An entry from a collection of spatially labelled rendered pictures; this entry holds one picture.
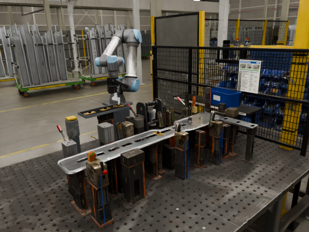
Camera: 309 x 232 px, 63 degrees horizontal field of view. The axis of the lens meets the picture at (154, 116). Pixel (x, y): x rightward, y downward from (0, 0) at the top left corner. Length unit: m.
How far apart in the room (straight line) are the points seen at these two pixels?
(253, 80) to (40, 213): 1.95
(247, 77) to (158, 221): 1.53
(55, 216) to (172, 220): 0.67
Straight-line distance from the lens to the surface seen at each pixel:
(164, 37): 4.69
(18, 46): 8.44
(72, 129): 1.78
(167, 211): 1.56
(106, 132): 1.69
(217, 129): 1.93
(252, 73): 2.42
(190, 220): 1.51
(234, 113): 2.22
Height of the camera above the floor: 1.68
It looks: 18 degrees down
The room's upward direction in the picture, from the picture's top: 2 degrees counter-clockwise
